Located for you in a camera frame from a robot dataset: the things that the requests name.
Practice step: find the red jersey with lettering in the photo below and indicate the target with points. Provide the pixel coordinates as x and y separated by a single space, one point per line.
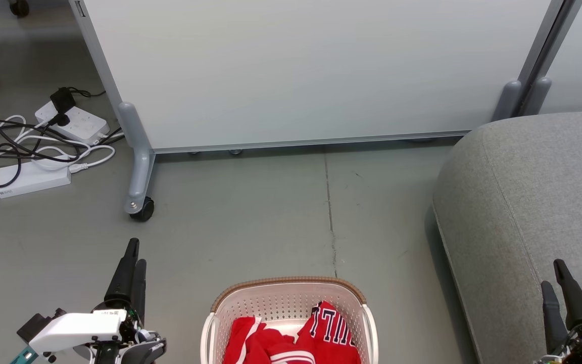
329 338

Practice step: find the narrow white partition panel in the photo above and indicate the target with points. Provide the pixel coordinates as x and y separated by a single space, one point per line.
581 55

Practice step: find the black plug adapter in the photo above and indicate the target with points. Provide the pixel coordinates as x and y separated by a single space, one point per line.
62 98

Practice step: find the red white shorts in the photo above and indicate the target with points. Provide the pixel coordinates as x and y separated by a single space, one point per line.
250 344

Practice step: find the beige perforated laundry basket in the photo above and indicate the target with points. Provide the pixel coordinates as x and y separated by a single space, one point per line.
281 301

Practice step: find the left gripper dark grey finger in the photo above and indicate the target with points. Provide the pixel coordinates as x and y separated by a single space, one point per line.
122 283
140 293

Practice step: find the large white partition panel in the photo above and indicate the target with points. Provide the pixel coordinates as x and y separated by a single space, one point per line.
321 65

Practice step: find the flat white power strip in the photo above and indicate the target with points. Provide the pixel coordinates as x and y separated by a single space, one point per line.
31 178

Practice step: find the grey fabric ottoman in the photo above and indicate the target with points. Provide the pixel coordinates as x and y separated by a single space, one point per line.
538 202

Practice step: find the black partition caster wheel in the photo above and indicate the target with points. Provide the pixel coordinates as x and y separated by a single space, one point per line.
143 210

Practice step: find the white power strip with sockets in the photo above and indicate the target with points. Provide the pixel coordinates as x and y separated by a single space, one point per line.
83 125

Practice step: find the black chair caster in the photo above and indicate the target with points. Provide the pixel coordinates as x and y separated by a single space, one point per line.
19 7

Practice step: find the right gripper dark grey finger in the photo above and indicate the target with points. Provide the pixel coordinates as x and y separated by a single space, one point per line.
576 303
553 318

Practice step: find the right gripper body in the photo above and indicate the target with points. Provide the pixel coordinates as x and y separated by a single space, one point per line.
576 349

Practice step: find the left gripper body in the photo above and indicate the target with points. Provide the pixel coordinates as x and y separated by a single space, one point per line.
134 349

